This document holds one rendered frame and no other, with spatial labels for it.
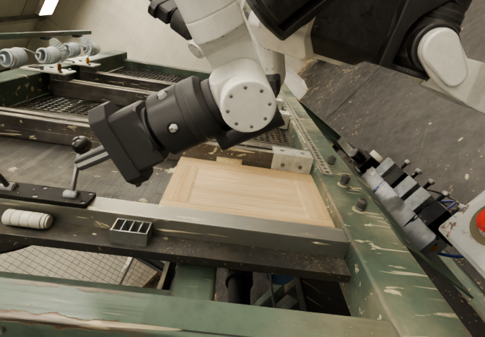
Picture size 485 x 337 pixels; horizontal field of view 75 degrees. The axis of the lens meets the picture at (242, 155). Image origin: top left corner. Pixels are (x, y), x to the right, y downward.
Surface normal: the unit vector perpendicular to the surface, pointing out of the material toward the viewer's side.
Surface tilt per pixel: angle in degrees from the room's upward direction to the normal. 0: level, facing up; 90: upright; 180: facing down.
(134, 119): 90
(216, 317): 60
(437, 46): 90
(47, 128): 90
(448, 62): 90
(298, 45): 101
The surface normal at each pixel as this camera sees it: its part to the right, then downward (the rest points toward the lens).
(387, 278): 0.15, -0.91
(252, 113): 0.07, 0.51
